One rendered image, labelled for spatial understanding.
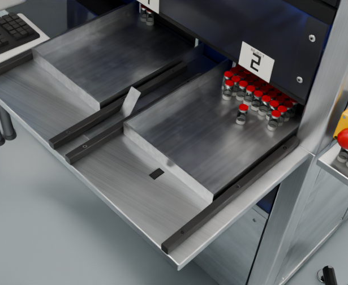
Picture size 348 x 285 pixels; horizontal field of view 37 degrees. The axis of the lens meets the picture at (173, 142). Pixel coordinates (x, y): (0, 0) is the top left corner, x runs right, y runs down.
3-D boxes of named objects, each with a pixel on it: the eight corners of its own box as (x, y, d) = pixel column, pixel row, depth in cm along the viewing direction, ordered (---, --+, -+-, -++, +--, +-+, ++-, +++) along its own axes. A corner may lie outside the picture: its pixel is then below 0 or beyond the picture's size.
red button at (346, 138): (342, 134, 102) (348, 120, 99) (360, 145, 100) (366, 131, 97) (332, 143, 100) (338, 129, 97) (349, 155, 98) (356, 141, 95)
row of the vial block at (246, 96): (225, 84, 125) (228, 69, 121) (284, 123, 116) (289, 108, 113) (219, 88, 123) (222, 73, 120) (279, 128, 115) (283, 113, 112)
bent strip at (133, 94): (132, 105, 118) (132, 85, 114) (141, 112, 117) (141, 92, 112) (83, 134, 111) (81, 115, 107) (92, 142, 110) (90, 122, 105)
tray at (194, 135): (226, 68, 129) (228, 57, 127) (312, 123, 117) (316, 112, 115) (123, 133, 112) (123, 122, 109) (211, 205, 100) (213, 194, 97)
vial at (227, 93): (226, 93, 122) (228, 78, 119) (233, 97, 121) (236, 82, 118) (220, 96, 121) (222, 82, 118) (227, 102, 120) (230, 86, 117)
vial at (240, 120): (240, 116, 117) (243, 103, 114) (247, 121, 116) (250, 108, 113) (233, 121, 116) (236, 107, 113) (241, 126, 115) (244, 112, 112)
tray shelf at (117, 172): (124, 9, 148) (124, 3, 147) (327, 141, 116) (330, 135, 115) (-27, 80, 124) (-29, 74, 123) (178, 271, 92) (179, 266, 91)
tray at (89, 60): (136, 11, 145) (136, -1, 142) (203, 54, 133) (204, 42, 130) (33, 60, 127) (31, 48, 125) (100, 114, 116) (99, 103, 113)
